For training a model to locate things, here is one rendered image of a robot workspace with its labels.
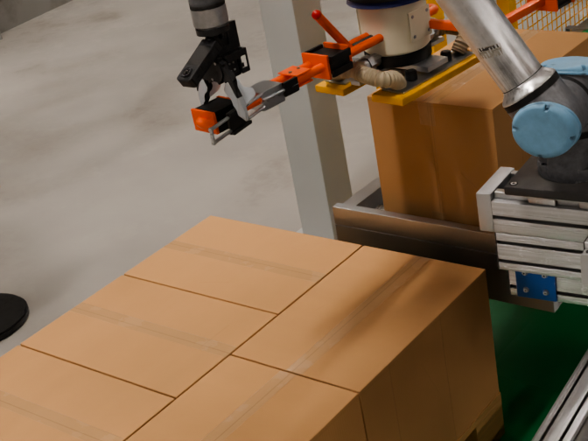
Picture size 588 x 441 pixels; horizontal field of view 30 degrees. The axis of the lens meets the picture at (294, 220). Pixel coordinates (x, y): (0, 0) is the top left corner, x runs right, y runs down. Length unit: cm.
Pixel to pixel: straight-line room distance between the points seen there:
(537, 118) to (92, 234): 318
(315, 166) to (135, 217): 110
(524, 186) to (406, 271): 82
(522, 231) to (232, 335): 88
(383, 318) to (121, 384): 68
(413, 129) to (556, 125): 105
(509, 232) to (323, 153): 193
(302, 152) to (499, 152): 142
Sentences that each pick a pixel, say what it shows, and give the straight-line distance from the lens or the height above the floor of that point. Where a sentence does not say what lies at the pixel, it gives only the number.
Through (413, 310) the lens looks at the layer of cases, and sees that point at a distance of 281.
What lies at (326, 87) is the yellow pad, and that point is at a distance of 278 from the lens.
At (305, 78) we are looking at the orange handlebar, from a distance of 253.
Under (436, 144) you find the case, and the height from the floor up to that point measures 83.
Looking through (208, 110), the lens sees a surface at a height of 122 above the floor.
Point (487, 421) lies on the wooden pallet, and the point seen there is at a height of 10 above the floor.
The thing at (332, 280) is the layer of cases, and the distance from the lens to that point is 300.
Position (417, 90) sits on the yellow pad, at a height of 109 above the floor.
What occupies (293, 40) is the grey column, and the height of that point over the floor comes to 86.
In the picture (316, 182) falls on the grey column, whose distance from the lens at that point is 424.
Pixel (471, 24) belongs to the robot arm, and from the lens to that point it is 204.
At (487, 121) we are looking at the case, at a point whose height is 91.
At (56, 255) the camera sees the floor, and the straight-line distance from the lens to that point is 484.
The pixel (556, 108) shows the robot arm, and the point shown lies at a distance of 203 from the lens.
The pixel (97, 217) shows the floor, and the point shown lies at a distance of 509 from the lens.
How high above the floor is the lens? 201
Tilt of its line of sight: 26 degrees down
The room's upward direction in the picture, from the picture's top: 11 degrees counter-clockwise
